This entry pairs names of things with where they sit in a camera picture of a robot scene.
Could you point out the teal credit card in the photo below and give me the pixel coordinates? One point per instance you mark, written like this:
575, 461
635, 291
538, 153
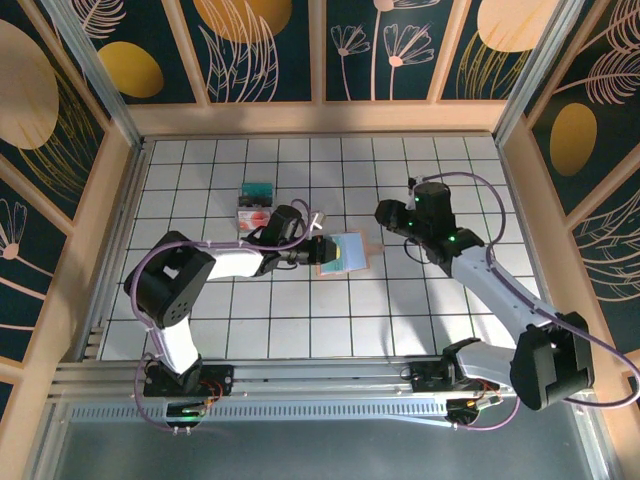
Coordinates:
257, 190
332, 269

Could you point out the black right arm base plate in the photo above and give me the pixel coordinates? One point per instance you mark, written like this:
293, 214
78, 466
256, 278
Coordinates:
422, 382

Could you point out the clear acrylic card stand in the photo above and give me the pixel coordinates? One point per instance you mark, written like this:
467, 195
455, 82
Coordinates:
254, 228

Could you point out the aluminium front rail frame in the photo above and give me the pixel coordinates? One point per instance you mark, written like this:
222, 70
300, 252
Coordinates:
320, 372

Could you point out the black credit card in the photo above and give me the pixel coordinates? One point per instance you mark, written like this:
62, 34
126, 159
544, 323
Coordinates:
255, 202

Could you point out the control board green light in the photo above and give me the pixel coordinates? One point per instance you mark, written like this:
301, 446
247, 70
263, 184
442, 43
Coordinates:
187, 412

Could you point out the aluminium side rail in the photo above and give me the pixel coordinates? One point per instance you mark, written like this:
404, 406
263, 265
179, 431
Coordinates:
99, 320
527, 225

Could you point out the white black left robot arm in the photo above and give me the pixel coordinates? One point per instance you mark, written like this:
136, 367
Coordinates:
235, 262

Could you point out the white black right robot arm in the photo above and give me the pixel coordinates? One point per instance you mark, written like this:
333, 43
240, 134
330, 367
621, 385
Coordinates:
500, 290

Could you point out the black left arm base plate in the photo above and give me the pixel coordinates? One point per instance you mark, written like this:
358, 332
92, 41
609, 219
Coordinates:
222, 375

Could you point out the aluminium corner post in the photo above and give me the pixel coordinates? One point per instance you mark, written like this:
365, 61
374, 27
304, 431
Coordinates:
91, 65
540, 65

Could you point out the grey metal sheet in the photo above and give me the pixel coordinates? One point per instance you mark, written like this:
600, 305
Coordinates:
320, 455

